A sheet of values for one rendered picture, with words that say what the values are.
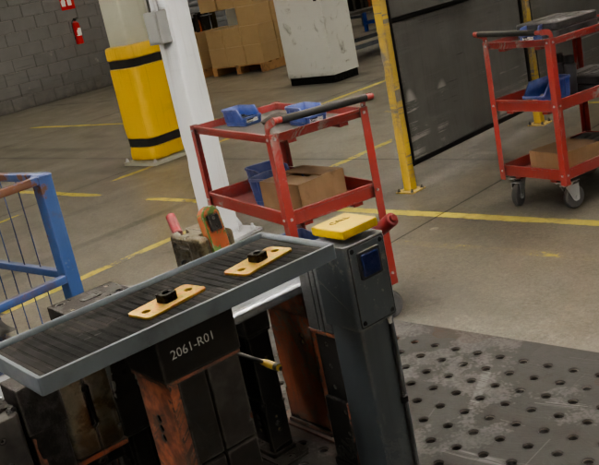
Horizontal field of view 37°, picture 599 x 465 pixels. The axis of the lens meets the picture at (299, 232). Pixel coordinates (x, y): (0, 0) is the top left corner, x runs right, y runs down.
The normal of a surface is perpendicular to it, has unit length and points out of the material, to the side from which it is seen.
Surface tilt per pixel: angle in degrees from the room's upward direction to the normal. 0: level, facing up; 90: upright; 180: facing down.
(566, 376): 0
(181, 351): 90
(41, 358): 0
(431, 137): 85
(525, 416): 0
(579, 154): 90
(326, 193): 90
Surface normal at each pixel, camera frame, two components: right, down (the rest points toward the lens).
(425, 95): 0.78, 0.03
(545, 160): -0.87, 0.30
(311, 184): 0.63, 0.10
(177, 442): -0.75, 0.33
